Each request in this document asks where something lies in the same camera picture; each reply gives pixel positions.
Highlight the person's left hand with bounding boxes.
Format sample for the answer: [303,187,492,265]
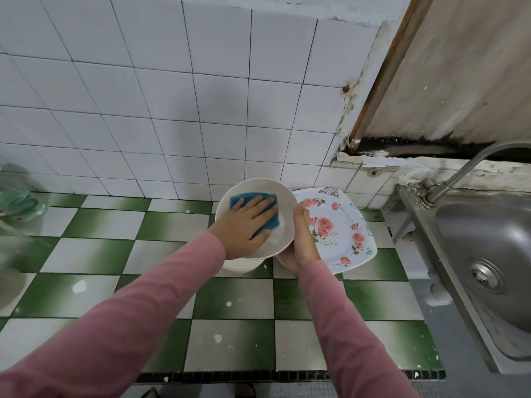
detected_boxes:
[209,195,280,262]

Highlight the person's right hand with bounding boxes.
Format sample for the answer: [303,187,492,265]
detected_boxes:
[277,201,322,276]

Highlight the blue cleaning cloth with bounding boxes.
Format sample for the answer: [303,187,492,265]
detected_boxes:
[230,191,282,238]

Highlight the stack of floral plates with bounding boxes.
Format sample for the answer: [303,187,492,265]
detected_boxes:
[293,187,378,274]

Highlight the person's right forearm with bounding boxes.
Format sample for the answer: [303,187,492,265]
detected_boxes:
[297,259,421,398]

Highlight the person's left forearm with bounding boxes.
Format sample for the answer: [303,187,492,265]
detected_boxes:
[0,230,227,398]

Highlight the green checkered tile countertop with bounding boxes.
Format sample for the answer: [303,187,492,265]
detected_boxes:
[0,192,446,383]

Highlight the chrome faucet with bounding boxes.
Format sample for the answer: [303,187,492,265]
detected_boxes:
[425,142,531,205]

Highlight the stainless steel sink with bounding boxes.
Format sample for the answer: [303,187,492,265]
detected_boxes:
[395,182,531,375]

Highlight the clear bottle with green liquid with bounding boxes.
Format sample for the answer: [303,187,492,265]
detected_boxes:
[0,182,49,226]

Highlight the weathered wooden board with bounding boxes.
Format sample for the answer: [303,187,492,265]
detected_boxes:
[348,0,531,159]

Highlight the large clear plastic bottle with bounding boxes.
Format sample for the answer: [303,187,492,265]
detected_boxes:
[0,219,36,313]

